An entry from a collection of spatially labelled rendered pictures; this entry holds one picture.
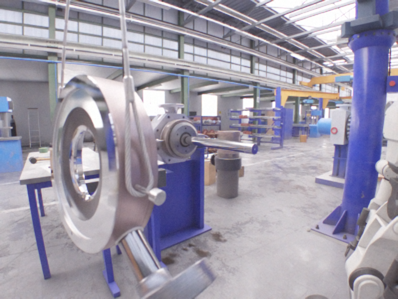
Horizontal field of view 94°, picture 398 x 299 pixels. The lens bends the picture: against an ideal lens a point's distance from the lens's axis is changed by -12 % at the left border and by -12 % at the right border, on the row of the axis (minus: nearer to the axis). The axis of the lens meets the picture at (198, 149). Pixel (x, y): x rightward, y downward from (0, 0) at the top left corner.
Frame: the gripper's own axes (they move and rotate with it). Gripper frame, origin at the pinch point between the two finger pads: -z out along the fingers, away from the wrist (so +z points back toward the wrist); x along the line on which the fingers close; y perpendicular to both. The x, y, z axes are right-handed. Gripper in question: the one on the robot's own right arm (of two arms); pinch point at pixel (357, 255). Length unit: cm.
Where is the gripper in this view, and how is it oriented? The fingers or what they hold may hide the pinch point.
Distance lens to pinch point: 144.0
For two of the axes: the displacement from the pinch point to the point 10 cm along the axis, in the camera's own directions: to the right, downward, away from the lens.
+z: 1.8, -9.6, -2.3
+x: -8.7, -2.6, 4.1
